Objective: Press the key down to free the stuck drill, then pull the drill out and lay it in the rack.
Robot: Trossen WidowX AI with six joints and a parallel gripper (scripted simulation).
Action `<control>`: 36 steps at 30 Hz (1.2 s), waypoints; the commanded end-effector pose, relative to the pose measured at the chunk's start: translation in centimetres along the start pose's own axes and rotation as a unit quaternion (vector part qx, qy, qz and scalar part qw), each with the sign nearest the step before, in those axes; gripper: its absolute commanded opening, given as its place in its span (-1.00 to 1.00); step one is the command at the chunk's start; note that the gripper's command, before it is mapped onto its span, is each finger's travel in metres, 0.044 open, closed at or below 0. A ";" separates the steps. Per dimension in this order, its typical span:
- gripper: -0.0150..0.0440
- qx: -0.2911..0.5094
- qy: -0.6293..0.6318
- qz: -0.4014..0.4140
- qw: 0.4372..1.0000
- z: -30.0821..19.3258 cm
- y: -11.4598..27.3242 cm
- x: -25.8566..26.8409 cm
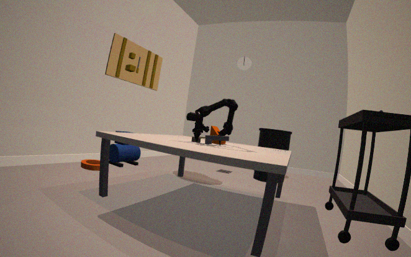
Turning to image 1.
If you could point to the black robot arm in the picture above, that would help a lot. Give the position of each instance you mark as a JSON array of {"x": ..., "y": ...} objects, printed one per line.
[{"x": 206, "y": 110}]

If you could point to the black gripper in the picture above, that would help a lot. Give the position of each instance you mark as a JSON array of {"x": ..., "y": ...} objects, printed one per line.
[{"x": 197, "y": 130}]

